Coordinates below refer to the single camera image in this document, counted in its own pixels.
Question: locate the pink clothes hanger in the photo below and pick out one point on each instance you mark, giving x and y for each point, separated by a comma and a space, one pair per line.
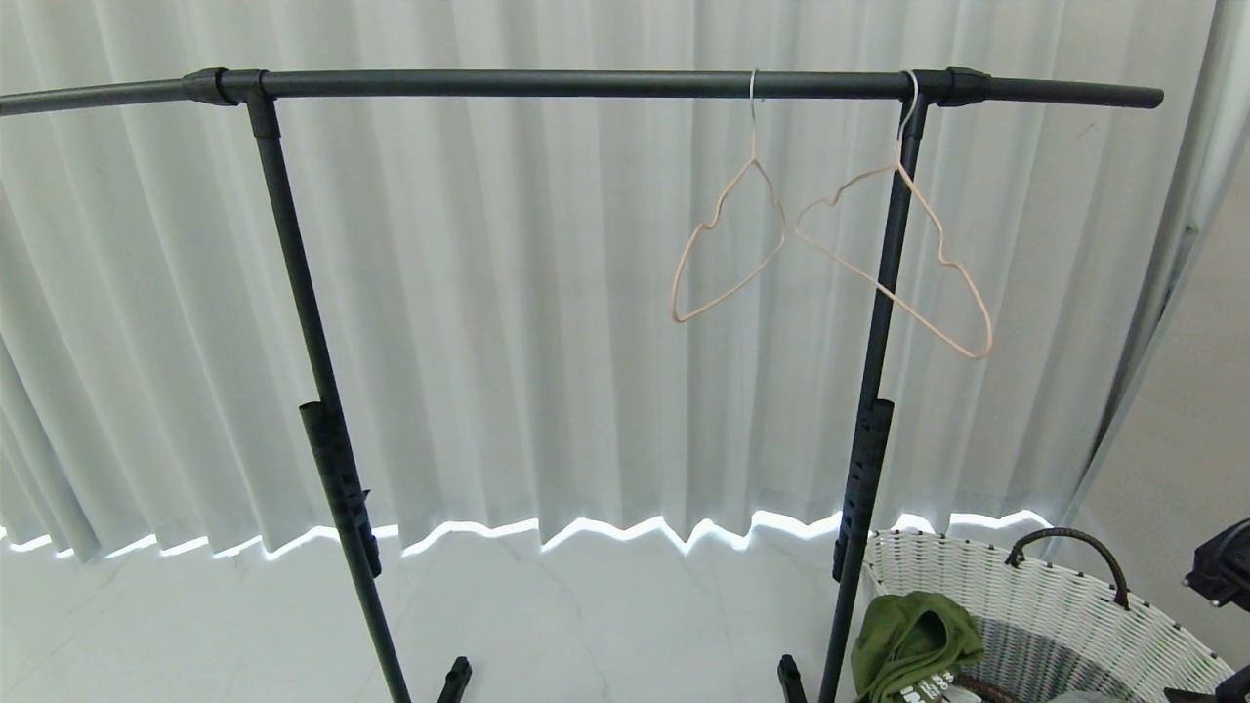
850, 270
732, 281

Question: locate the white curtain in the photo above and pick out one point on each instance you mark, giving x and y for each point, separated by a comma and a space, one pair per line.
537, 293

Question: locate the green printed garment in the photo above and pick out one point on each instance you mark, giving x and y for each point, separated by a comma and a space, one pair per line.
908, 635

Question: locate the black clothes rack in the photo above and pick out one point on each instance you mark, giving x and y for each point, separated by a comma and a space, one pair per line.
586, 84

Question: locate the white laundry basket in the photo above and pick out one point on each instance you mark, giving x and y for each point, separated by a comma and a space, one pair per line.
977, 576

